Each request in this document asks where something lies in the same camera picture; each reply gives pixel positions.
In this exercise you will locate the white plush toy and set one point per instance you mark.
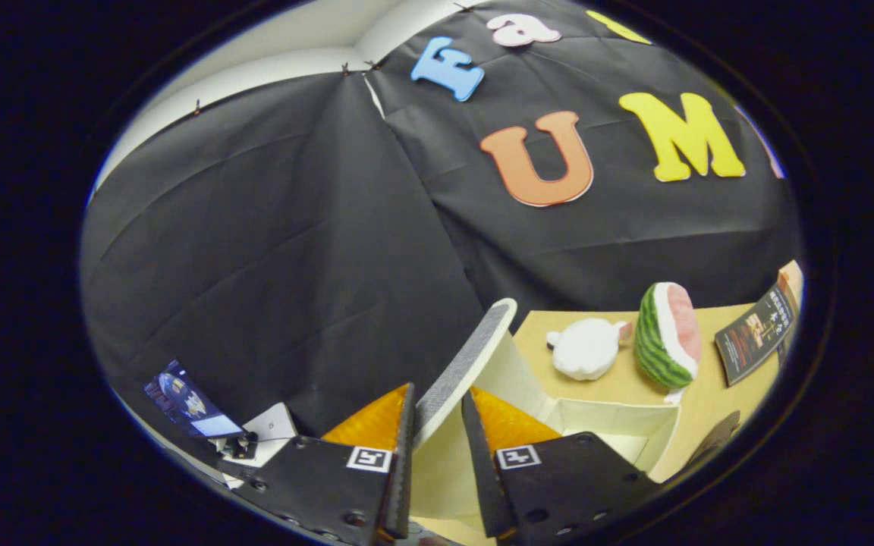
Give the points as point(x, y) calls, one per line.
point(585, 349)

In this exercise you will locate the black paperback book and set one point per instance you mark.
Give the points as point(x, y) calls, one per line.
point(756, 334)

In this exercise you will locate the white storage box grey lid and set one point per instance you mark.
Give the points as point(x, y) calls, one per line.
point(467, 364)

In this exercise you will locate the small black device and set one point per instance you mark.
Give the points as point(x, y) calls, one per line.
point(240, 446)

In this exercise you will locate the white paper sheet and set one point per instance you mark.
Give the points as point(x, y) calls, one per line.
point(274, 425)

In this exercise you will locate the laptop with lit screen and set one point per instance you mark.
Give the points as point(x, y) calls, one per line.
point(187, 402)

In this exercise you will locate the black backdrop cloth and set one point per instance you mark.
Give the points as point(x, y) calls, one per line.
point(293, 227)

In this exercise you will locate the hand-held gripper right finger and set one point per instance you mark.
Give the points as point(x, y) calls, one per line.
point(482, 470)

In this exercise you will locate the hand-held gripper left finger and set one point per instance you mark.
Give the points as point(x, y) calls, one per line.
point(399, 470)

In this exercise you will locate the tan cover book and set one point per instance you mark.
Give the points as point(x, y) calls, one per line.
point(792, 277)

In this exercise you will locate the watermelon slice plush toy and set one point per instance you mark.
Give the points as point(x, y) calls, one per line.
point(657, 341)

